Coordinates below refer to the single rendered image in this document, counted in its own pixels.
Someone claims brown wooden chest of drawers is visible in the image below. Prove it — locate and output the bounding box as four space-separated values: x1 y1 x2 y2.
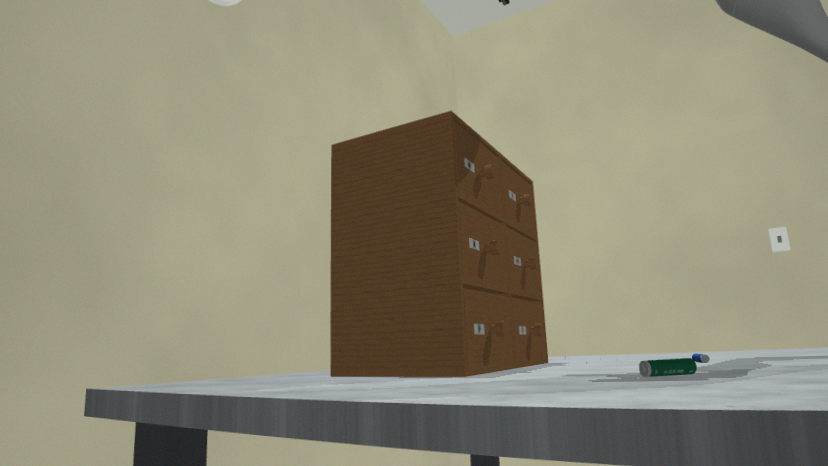
331 111 548 377

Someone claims brown wooden drawer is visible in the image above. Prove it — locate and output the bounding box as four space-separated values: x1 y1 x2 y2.
458 201 509 289
506 227 542 297
511 297 547 364
501 161 536 236
463 288 514 371
454 122 503 218

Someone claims green aa battery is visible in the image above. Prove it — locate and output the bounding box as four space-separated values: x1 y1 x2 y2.
639 358 697 377

